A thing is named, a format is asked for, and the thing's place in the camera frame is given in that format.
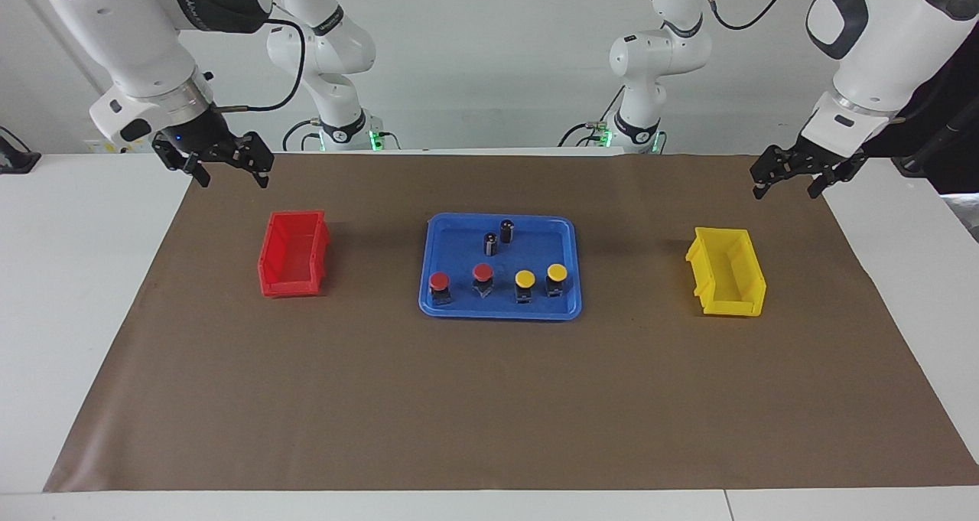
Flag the red plastic bin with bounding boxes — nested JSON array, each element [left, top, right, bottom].
[[257, 210, 331, 298]]

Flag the yellow plastic bin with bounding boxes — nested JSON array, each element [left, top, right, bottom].
[[685, 226, 767, 317]]

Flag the black stand equipment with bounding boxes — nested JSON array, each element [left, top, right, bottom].
[[864, 16, 979, 197]]

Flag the blue plastic tray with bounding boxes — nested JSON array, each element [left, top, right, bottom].
[[418, 213, 583, 321]]

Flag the brown paper table mat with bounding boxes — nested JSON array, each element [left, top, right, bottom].
[[44, 152, 979, 493]]

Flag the black base cable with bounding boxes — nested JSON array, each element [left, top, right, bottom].
[[281, 118, 322, 152], [558, 85, 624, 148]]

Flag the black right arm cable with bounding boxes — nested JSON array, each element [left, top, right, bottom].
[[214, 18, 307, 114]]

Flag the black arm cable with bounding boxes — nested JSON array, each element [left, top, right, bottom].
[[700, 0, 802, 31], [214, 18, 307, 114]]

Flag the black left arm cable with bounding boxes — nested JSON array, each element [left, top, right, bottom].
[[700, 0, 802, 31]]

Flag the black device with cable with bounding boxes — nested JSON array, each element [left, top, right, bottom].
[[0, 126, 41, 174]]

